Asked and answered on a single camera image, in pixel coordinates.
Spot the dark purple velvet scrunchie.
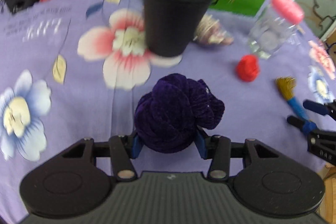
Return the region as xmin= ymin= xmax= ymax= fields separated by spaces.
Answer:
xmin=134 ymin=73 xmax=225 ymax=153

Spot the yellow bristle blue brush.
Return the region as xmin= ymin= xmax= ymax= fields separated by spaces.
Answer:
xmin=275 ymin=77 xmax=311 ymax=121

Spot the red yarn ball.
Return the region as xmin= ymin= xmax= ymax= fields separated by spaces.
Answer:
xmin=235 ymin=55 xmax=260 ymax=83

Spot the pink lid glass jar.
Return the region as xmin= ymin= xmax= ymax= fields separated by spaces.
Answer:
xmin=248 ymin=0 xmax=305 ymax=59

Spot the purple floral bedsheet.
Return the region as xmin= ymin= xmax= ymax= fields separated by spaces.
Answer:
xmin=1 ymin=0 xmax=325 ymax=223

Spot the black coffee cup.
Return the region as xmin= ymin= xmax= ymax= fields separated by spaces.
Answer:
xmin=143 ymin=0 xmax=212 ymax=57

